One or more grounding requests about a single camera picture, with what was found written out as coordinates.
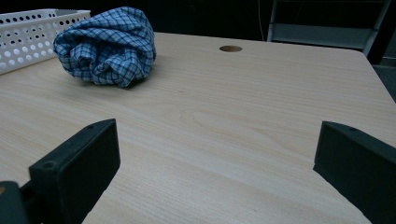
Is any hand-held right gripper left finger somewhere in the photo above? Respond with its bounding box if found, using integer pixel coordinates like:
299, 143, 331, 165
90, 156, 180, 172
28, 118, 121, 224

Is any white perforated plastic basket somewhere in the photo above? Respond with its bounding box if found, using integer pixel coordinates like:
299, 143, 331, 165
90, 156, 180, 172
0, 8, 92, 76

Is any white metal desk frame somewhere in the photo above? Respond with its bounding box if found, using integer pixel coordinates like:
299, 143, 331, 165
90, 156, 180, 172
266, 0, 394, 58

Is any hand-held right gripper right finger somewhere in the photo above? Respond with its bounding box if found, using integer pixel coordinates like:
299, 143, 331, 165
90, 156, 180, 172
312, 120, 396, 224

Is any blue checked cloth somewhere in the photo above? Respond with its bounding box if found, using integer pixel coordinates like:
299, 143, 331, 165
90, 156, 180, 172
52, 6, 157, 89

